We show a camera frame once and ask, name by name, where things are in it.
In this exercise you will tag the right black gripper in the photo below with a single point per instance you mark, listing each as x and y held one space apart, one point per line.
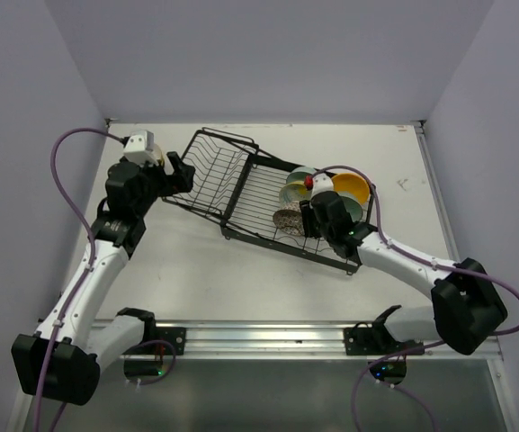
307 212

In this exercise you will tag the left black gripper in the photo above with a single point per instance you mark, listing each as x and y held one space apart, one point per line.
179 182

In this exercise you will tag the lime green bowl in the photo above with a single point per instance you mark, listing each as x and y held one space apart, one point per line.
157 155

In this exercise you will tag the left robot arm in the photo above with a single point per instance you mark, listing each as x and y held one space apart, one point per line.
62 360

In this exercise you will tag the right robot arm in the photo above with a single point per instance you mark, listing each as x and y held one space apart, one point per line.
465 306

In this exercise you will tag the teal striped yellow bowl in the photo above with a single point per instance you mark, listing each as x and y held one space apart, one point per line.
293 192

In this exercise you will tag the red patterned bowl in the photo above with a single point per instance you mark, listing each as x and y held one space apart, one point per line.
289 219

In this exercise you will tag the dark green rim bowl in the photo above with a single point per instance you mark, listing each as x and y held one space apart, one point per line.
299 174

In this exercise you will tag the mint green bowl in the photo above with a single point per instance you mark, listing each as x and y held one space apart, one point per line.
352 206

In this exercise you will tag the orange yellow bowl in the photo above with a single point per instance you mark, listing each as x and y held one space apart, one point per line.
353 184

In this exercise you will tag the black wire dish rack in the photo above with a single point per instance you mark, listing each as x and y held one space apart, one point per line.
236 186

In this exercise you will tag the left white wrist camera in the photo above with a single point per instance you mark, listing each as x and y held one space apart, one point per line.
140 148

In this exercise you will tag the aluminium mounting rail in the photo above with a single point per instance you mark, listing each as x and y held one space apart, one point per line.
266 340

